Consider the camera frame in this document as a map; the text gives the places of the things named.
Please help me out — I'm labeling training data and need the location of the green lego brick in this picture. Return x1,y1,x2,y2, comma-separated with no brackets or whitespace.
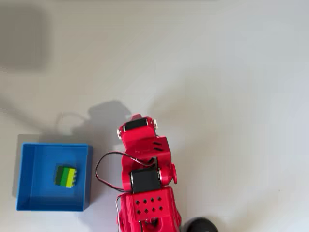
54,165,78,188

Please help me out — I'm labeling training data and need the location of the red perforated robot base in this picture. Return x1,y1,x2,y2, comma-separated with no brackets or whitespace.
116,211,182,232

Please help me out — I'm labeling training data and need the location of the blue plastic box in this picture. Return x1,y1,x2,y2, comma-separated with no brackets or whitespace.
15,142,94,212

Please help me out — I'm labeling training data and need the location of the black round object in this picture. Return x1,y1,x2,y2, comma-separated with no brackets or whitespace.
184,217,218,232

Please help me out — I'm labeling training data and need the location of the black red servo cable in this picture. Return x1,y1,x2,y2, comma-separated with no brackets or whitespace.
95,151,158,193

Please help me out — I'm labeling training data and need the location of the thin white cable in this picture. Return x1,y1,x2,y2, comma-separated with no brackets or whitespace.
115,194,121,232

